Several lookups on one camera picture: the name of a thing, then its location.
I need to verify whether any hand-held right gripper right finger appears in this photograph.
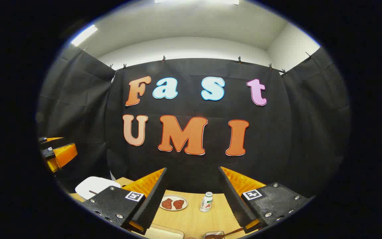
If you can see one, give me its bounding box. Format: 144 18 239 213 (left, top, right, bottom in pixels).
218 166 314 234

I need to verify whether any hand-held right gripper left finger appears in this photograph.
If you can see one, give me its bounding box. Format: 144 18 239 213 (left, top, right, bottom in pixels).
81 168 170 234

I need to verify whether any brown wooden spoon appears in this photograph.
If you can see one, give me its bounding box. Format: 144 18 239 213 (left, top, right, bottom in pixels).
207 226 245 239

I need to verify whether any white rice cooker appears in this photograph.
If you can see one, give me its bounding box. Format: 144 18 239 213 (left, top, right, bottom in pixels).
75 176 121 200

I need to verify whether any white round plate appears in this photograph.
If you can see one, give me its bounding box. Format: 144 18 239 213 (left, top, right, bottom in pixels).
159 195 189 212

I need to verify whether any white drink bottle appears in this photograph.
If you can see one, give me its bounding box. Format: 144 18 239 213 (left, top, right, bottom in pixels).
200 192 214 213

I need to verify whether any black backdrop cloth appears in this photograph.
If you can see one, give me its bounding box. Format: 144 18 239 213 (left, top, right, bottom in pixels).
35 45 351 199

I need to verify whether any ceiling light panel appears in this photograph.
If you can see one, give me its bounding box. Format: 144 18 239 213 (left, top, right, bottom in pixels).
155 0 240 5
71 25 98 46

